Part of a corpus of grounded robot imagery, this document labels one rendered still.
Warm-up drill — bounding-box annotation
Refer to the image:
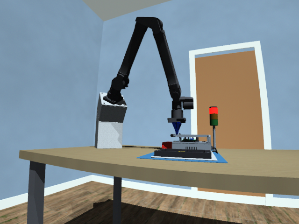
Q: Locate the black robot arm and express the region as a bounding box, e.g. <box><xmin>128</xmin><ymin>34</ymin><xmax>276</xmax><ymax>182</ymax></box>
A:
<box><xmin>103</xmin><ymin>17</ymin><xmax>193</xmax><ymax>110</ymax></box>

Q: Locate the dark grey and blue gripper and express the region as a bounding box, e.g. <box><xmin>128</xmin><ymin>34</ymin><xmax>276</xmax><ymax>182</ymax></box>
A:
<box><xmin>167</xmin><ymin>109</ymin><xmax>186</xmax><ymax>135</ymax></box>

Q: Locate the red bin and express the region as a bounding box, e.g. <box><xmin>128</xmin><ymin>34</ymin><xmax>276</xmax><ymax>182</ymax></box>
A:
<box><xmin>162</xmin><ymin>141</ymin><xmax>172</xmax><ymax>148</ymax></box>

